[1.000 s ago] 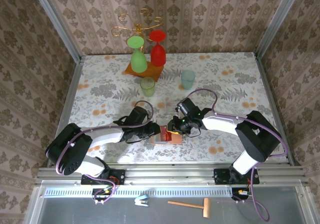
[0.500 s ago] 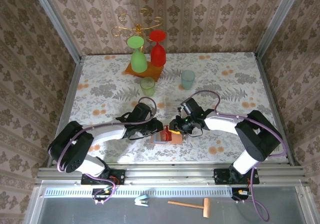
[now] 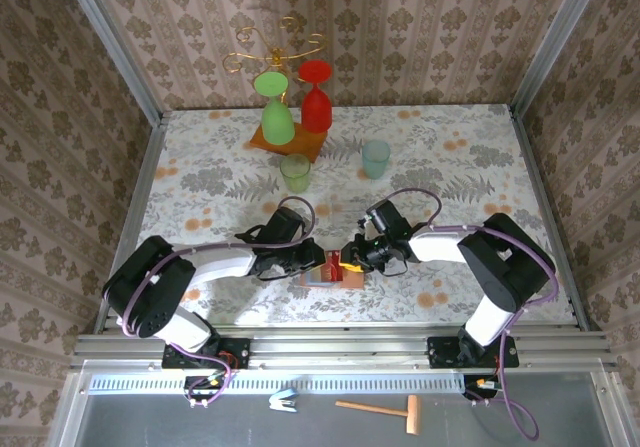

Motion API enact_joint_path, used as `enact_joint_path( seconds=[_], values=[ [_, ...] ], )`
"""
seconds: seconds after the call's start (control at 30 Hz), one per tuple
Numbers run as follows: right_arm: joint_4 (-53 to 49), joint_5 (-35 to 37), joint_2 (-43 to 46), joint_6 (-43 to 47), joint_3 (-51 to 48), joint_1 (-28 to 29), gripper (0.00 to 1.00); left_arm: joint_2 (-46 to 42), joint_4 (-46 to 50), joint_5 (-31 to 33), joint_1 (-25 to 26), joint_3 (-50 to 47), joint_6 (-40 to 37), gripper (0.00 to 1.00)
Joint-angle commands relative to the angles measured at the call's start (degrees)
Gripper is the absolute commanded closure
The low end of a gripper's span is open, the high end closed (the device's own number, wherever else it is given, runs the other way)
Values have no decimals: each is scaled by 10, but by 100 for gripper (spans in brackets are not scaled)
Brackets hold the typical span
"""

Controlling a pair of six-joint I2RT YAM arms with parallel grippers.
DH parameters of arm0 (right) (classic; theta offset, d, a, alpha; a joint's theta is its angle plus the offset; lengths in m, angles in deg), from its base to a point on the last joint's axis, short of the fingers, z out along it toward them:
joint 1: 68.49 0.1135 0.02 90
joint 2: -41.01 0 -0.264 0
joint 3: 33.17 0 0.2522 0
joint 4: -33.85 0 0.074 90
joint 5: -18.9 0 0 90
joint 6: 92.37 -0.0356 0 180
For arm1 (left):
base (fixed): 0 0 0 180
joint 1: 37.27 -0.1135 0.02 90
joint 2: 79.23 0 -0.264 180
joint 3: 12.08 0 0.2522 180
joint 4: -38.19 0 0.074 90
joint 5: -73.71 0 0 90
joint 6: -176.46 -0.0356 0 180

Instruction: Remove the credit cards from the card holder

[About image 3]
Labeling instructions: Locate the red wine glass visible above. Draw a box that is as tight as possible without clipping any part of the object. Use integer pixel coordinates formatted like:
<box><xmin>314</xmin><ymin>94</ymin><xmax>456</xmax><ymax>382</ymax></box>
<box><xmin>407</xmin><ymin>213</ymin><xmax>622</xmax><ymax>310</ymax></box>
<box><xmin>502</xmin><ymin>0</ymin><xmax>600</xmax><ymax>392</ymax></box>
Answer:
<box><xmin>298</xmin><ymin>60</ymin><xmax>334</xmax><ymax>134</ymax></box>

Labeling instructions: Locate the aluminium frame rail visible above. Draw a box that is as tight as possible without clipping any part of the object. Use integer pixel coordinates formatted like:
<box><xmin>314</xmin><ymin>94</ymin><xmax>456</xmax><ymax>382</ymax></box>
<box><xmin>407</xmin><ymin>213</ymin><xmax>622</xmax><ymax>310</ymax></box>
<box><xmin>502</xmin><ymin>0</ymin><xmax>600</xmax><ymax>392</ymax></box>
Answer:
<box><xmin>93</xmin><ymin>111</ymin><xmax>169</xmax><ymax>336</ymax></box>
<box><xmin>509</xmin><ymin>106</ymin><xmax>601</xmax><ymax>333</ymax></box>
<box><xmin>69</xmin><ymin>324</ymin><xmax>621</xmax><ymax>371</ymax></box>

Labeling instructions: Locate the green plastic cup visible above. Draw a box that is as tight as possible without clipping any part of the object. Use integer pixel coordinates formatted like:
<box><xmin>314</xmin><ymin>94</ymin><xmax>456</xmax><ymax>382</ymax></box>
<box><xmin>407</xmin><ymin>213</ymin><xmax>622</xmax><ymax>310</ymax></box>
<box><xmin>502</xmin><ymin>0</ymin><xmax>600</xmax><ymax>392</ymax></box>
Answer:
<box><xmin>279</xmin><ymin>153</ymin><xmax>312</xmax><ymax>193</ymax></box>

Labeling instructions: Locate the gold glass rack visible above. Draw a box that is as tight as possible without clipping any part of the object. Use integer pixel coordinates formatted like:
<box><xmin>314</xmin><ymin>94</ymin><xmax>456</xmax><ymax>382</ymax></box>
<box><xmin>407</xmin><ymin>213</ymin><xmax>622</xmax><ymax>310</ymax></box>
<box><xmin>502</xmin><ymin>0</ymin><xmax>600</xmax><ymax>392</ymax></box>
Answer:
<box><xmin>222</xmin><ymin>15</ymin><xmax>329</xmax><ymax>164</ymax></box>

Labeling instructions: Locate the floral patterned tablecloth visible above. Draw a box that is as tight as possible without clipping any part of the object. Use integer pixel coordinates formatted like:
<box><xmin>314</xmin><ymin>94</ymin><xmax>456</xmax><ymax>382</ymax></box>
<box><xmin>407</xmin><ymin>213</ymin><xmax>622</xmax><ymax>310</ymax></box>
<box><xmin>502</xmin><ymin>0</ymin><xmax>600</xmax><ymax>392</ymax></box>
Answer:
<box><xmin>137</xmin><ymin>104</ymin><xmax>576</xmax><ymax>326</ymax></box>

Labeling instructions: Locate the teal plastic cup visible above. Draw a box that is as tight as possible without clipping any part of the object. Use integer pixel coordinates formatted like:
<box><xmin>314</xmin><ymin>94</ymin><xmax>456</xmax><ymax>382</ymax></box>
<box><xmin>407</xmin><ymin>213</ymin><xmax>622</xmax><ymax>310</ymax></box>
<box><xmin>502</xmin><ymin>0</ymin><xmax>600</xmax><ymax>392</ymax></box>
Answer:
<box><xmin>361</xmin><ymin>139</ymin><xmax>392</xmax><ymax>181</ymax></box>

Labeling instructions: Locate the perforated metal cable duct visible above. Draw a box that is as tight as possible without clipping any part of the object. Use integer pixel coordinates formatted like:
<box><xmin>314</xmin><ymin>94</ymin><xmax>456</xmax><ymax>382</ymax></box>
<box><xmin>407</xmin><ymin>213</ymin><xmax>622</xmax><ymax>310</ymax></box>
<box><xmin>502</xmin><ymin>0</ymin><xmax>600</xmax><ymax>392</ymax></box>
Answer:
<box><xmin>88</xmin><ymin>372</ymin><xmax>469</xmax><ymax>396</ymax></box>

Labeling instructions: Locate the wooden mallet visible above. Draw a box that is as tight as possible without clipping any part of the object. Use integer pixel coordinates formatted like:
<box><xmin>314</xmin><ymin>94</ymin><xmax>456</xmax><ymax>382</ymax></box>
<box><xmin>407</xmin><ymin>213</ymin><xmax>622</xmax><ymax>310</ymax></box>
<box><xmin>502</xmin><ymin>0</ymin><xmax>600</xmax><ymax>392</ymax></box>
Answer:
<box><xmin>334</xmin><ymin>394</ymin><xmax>422</xmax><ymax>436</ymax></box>

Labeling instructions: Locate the red plastic card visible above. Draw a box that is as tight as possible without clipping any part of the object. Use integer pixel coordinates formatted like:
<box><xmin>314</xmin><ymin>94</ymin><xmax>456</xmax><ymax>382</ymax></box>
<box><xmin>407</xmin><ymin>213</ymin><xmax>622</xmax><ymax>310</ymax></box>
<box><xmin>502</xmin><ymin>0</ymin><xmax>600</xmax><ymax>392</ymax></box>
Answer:
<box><xmin>324</xmin><ymin>250</ymin><xmax>345</xmax><ymax>284</ymax></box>

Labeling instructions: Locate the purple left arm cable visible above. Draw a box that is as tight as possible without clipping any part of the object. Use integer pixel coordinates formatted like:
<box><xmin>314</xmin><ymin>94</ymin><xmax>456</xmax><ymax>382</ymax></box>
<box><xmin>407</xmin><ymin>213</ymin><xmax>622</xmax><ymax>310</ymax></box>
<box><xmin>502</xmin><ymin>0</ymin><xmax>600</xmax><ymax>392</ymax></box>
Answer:
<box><xmin>115</xmin><ymin>195</ymin><xmax>317</xmax><ymax>408</ymax></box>

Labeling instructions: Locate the black cable connector block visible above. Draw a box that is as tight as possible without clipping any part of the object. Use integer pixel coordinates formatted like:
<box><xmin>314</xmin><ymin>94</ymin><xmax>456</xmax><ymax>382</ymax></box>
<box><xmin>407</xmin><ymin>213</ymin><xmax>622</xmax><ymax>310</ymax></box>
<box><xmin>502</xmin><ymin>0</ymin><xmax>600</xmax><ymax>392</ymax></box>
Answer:
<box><xmin>183</xmin><ymin>374</ymin><xmax>232</xmax><ymax>402</ymax></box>
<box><xmin>462</xmin><ymin>374</ymin><xmax>501</xmax><ymax>402</ymax></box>

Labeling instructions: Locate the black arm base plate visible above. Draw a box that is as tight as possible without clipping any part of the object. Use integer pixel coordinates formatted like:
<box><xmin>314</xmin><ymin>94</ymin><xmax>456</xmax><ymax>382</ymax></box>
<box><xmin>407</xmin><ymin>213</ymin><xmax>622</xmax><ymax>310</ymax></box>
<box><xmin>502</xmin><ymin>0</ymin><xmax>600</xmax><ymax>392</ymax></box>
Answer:
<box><xmin>161</xmin><ymin>337</ymin><xmax>251</xmax><ymax>370</ymax></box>
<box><xmin>427</xmin><ymin>335</ymin><xmax>520</xmax><ymax>370</ymax></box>

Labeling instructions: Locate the green wine glass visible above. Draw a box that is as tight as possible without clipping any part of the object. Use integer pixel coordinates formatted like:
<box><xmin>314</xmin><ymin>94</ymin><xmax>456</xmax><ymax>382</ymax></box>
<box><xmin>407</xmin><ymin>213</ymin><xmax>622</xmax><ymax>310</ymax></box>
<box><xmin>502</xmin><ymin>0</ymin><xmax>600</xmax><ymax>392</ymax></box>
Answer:
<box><xmin>253</xmin><ymin>70</ymin><xmax>295</xmax><ymax>146</ymax></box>

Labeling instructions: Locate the aluminium frame post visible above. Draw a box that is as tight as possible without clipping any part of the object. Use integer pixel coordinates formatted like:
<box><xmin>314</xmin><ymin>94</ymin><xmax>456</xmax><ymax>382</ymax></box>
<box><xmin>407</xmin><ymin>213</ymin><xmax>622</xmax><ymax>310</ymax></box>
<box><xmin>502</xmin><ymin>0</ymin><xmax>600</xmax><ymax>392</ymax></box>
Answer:
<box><xmin>508</xmin><ymin>0</ymin><xmax>610</xmax><ymax>116</ymax></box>
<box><xmin>57</xmin><ymin>0</ymin><xmax>165</xmax><ymax>127</ymax></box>

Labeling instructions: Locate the metal tray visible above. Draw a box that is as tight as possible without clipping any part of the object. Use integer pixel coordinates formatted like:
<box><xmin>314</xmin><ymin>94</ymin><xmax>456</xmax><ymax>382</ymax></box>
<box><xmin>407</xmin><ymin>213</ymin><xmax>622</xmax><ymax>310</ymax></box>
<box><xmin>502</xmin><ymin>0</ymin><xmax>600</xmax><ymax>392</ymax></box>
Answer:
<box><xmin>47</xmin><ymin>361</ymin><xmax>640</xmax><ymax>447</ymax></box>

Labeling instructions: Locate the tan leather card holder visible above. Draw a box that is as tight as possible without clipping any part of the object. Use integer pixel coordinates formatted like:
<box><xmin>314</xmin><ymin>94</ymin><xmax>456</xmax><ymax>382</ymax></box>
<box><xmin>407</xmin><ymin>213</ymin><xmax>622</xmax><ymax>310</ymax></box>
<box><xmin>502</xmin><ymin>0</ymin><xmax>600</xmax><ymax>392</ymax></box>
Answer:
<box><xmin>298</xmin><ymin>247</ymin><xmax>367</xmax><ymax>291</ymax></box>

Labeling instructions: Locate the blue stapler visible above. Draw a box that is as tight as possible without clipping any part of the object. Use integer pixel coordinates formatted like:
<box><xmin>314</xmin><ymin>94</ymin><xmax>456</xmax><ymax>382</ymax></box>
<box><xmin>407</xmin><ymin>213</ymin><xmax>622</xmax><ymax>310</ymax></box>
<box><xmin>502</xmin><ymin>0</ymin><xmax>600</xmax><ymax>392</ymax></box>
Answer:
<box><xmin>268</xmin><ymin>389</ymin><xmax>300</xmax><ymax>413</ymax></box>

